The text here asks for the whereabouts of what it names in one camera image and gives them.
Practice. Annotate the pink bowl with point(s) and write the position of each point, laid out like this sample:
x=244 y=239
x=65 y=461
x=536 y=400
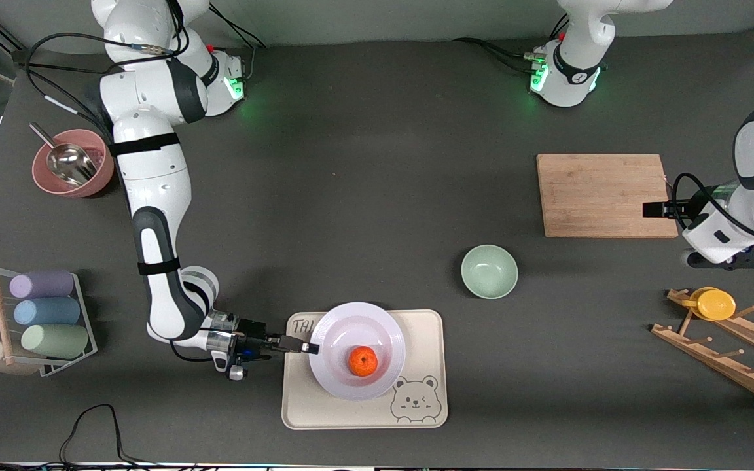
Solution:
x=101 y=176

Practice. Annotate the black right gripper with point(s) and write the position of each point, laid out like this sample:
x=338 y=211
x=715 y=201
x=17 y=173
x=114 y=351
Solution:
x=254 y=330

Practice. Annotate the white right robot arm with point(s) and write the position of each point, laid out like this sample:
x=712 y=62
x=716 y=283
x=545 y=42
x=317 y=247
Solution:
x=154 y=183

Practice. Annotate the blue cup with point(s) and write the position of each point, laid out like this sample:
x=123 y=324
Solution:
x=46 y=312

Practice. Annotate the purple cup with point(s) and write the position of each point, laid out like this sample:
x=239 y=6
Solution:
x=43 y=284

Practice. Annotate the wooden cutting board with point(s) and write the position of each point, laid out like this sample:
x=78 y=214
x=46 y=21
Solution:
x=599 y=196

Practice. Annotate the dark grey table mat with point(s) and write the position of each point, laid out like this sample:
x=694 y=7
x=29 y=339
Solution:
x=351 y=196

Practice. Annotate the yellow cup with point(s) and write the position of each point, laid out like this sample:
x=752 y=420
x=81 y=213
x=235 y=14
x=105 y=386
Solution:
x=716 y=305

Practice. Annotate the green cup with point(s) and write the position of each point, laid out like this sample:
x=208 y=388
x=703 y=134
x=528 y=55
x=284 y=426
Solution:
x=56 y=341

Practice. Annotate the white round plate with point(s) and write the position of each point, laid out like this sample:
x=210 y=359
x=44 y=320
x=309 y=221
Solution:
x=351 y=327

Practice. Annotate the beige bear print tray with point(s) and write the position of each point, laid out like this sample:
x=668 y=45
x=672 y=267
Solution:
x=429 y=340

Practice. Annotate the light green bowl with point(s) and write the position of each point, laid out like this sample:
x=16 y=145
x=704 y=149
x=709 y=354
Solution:
x=489 y=271

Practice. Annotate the metal scoop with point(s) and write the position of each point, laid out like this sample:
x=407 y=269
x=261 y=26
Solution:
x=69 y=163

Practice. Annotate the wooden peg rack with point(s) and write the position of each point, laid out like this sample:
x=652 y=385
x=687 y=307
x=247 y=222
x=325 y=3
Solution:
x=717 y=364

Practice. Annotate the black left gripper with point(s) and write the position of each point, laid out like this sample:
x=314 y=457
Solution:
x=671 y=210

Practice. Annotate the orange fruit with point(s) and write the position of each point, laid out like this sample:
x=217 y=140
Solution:
x=363 y=361

